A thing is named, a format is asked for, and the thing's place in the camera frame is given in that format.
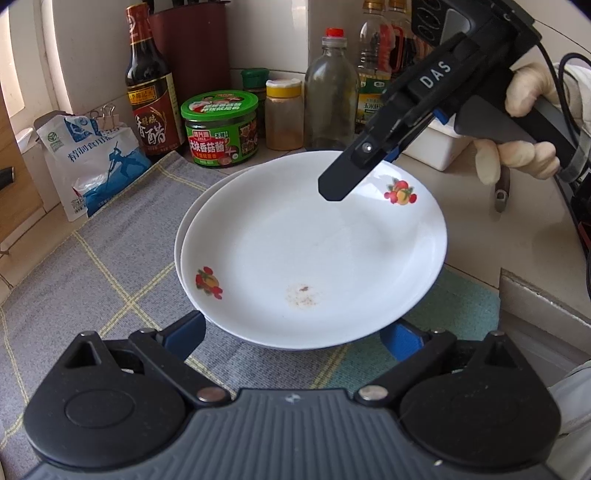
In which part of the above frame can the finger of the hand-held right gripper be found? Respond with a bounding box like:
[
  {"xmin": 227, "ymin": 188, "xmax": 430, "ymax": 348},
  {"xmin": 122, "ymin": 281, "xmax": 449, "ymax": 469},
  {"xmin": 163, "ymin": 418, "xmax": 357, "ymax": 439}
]
[{"xmin": 318, "ymin": 88, "xmax": 435, "ymax": 201}]

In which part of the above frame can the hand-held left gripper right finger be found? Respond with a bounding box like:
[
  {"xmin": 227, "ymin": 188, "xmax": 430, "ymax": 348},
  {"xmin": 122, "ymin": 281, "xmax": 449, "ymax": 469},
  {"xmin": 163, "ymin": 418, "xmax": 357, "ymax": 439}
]
[{"xmin": 355, "ymin": 320, "xmax": 527, "ymax": 407}]

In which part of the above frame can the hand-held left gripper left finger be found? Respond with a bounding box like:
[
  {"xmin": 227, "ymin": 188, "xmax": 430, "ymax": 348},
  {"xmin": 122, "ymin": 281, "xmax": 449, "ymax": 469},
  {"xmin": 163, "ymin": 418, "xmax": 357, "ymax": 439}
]
[{"xmin": 65, "ymin": 310, "xmax": 232, "ymax": 409}]

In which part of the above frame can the white fruit-print plate speckled stain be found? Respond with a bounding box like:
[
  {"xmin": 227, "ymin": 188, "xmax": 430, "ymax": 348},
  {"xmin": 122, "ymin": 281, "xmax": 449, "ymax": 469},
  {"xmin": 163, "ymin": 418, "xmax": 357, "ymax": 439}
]
[{"xmin": 180, "ymin": 151, "xmax": 448, "ymax": 350}]

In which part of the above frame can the white fruit-print plate stained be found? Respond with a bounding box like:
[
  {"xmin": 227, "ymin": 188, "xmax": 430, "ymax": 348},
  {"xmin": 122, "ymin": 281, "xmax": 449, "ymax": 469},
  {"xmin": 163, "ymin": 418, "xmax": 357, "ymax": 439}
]
[{"xmin": 174, "ymin": 166, "xmax": 254, "ymax": 324}]

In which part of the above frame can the person's right forearm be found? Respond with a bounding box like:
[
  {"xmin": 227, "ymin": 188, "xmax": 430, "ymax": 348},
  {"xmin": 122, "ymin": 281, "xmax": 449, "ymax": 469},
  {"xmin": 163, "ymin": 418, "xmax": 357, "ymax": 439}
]
[{"xmin": 556, "ymin": 62, "xmax": 591, "ymax": 139}]

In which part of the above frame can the person's right hand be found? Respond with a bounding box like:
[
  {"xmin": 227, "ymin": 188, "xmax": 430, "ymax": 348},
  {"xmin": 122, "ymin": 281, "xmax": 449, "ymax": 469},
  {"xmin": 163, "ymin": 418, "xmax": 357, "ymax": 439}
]
[{"xmin": 473, "ymin": 62, "xmax": 561, "ymax": 185}]

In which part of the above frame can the red-capped clear glass bottle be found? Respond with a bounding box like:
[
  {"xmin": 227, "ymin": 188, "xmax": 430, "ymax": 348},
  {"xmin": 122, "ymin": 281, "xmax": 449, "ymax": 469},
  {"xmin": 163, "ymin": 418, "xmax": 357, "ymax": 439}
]
[{"xmin": 305, "ymin": 28, "xmax": 361, "ymax": 153}]

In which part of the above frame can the cooking oil bottle green label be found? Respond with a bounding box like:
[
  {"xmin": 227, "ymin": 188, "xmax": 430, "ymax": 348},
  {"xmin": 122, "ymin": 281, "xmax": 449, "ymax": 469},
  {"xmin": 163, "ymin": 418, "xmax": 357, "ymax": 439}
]
[{"xmin": 355, "ymin": 0, "xmax": 398, "ymax": 137}]

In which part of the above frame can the white plastic box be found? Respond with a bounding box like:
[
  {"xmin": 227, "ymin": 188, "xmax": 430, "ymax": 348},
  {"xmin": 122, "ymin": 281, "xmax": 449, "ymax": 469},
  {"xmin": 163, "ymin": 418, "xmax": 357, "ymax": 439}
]
[{"xmin": 406, "ymin": 117, "xmax": 481, "ymax": 172}]

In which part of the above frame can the yellow-capped spice jar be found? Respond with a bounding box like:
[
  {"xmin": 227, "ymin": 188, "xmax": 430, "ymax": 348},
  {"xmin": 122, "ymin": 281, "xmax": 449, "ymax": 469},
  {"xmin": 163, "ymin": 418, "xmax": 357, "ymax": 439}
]
[{"xmin": 264, "ymin": 78, "xmax": 305, "ymax": 151}]

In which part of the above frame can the grey and teal checked towel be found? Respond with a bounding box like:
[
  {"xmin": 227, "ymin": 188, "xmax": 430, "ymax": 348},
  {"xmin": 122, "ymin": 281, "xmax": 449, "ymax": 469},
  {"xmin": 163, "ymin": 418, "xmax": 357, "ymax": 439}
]
[{"xmin": 0, "ymin": 150, "xmax": 502, "ymax": 462}]

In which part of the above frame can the green-capped spice jar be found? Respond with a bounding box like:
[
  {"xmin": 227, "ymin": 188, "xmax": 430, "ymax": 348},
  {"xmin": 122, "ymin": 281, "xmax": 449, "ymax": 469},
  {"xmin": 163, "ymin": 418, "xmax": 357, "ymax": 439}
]
[{"xmin": 240, "ymin": 68, "xmax": 270, "ymax": 139}]

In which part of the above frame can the green-lidded sauce jar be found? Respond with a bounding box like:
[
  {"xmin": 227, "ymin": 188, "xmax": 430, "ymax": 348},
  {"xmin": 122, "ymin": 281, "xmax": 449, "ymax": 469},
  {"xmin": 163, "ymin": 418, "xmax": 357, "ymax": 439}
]
[{"xmin": 180, "ymin": 90, "xmax": 260, "ymax": 169}]

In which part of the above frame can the white and blue salt bag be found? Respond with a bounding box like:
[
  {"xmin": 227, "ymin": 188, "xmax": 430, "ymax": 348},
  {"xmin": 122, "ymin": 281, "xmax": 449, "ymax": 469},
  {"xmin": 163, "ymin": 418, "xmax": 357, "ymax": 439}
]
[{"xmin": 34, "ymin": 111, "xmax": 153, "ymax": 222}]

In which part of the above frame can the person's white clothing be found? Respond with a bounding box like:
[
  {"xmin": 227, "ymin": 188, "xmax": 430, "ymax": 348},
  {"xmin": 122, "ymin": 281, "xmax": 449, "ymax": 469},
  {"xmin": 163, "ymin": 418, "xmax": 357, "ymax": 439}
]
[{"xmin": 549, "ymin": 360, "xmax": 591, "ymax": 480}]

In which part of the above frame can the dark red knife block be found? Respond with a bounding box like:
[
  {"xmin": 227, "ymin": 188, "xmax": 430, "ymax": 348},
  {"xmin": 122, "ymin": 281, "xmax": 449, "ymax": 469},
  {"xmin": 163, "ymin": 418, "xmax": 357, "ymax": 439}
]
[{"xmin": 150, "ymin": 0, "xmax": 232, "ymax": 93}]

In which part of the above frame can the dark vinegar bottle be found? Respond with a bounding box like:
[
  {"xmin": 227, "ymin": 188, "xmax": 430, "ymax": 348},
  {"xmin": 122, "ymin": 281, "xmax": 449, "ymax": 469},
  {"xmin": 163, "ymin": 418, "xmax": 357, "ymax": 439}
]
[{"xmin": 124, "ymin": 4, "xmax": 185, "ymax": 162}]

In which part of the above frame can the bamboo cutting board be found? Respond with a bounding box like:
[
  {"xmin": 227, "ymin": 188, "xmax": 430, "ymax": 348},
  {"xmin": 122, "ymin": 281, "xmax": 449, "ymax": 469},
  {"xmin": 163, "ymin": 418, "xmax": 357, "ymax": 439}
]
[{"xmin": 0, "ymin": 106, "xmax": 47, "ymax": 250}]

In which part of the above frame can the black cable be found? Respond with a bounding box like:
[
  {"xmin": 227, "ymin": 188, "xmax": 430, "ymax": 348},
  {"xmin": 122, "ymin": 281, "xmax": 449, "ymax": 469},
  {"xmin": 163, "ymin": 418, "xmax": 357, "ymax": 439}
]
[{"xmin": 536, "ymin": 39, "xmax": 591, "ymax": 296}]

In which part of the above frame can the metal utensil handle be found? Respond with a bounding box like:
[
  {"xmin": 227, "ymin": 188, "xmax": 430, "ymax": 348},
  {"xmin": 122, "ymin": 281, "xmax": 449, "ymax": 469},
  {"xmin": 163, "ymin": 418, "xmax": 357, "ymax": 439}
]
[{"xmin": 494, "ymin": 166, "xmax": 511, "ymax": 213}]

